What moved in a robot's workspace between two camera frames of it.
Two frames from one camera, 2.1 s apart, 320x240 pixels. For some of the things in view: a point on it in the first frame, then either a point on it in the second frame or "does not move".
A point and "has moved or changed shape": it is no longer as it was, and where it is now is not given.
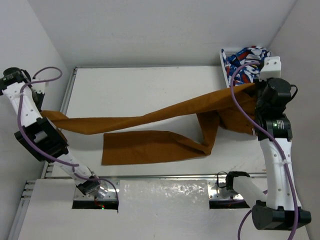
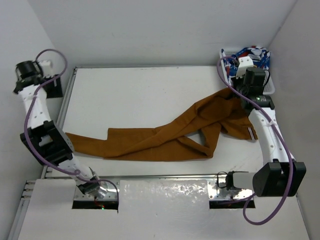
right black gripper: [267, 81] → [235, 81]
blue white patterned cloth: [247, 73] does not move
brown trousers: [183, 126] has moved or changed shape
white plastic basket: [223, 54] does not move
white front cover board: [148, 209] does not move
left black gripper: [41, 95] → [56, 92]
